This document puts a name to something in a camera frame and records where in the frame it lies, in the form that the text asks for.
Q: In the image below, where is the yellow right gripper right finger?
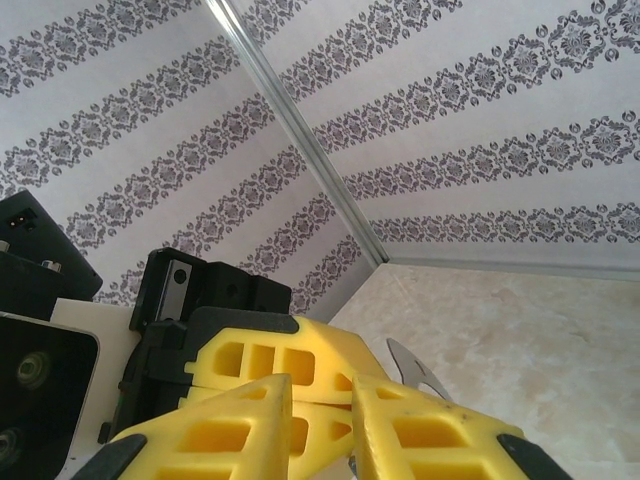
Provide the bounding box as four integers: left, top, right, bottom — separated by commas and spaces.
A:
351, 374, 571, 480

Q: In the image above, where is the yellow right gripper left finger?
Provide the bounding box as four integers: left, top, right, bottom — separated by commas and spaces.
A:
62, 373, 294, 480

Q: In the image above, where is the metal keyring with small rings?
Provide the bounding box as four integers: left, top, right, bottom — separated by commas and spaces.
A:
386, 337, 455, 402

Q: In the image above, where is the aluminium corner post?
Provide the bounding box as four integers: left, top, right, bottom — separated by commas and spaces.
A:
203, 0, 392, 267

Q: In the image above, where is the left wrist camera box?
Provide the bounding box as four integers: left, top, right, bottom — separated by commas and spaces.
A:
0, 297, 147, 480

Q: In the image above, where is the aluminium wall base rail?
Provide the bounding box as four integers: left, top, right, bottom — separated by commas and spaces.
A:
387, 255, 640, 282

